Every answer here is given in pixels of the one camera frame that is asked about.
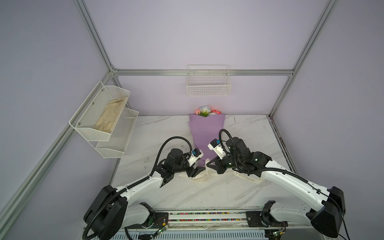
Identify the white mesh upper shelf basket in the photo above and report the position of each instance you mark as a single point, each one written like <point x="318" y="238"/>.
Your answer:
<point x="98" y="116"/>

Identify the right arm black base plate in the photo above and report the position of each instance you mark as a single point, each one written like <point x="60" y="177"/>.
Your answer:
<point x="261" y="219"/>

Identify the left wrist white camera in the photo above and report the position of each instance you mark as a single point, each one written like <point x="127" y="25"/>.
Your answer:
<point x="196" y="154"/>

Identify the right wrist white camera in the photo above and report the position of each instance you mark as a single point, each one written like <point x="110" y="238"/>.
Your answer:
<point x="216" y="146"/>

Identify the white wire wall basket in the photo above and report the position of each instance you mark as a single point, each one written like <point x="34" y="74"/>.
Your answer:
<point x="208" y="81"/>

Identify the red pink fake rose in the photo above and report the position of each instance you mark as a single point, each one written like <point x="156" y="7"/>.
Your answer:
<point x="215" y="112"/>

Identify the white mesh lower shelf basket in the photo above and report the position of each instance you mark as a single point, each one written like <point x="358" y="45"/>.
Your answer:
<point x="116" y="146"/>

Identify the white mesh shelf basket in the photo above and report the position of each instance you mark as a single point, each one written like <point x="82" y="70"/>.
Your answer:
<point x="116" y="146"/>
<point x="98" y="116"/>

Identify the white blue fake rose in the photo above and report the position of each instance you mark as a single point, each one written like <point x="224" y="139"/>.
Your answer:
<point x="205" y="111"/>

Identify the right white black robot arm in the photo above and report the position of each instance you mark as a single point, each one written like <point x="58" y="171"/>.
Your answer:
<point x="323" y="208"/>

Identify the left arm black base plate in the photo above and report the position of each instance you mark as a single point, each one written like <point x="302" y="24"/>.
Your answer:
<point x="156" y="220"/>

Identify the beige cloth in basket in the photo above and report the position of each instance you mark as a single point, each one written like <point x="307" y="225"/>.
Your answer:
<point x="110" y="115"/>

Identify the pink purple wrapping paper sheet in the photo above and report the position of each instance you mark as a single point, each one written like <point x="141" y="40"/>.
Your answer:
<point x="204" y="130"/>

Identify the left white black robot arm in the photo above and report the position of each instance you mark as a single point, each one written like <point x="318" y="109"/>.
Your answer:
<point x="109" y="210"/>

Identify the aluminium front rail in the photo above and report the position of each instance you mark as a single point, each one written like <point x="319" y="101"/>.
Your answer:
<point x="220" y="218"/>

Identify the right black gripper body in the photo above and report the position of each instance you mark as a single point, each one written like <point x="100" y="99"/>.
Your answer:
<point x="229" y="161"/>

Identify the wrist white camera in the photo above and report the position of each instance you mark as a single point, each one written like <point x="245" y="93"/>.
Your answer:
<point x="196" y="154"/>
<point x="216" y="146"/>

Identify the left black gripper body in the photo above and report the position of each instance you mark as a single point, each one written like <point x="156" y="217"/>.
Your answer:
<point x="183" y="167"/>

